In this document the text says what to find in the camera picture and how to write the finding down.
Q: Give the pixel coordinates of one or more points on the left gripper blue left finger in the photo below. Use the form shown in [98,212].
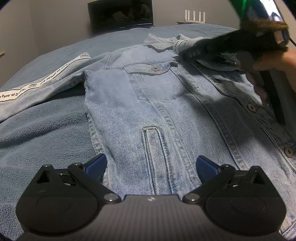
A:
[92,170]

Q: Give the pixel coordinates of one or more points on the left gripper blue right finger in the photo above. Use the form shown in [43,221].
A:
[207,169]

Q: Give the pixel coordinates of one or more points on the black monitor screen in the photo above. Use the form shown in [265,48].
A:
[109,16]

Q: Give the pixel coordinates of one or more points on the white wifi router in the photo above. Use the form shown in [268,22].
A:
[195,17]

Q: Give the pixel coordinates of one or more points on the person's right hand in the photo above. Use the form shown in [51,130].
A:
[279,60]

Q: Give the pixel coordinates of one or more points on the light blue denim jacket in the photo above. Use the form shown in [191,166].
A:
[152,114]

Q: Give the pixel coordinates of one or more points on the blue fleece bed blanket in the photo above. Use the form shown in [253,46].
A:
[56,131]

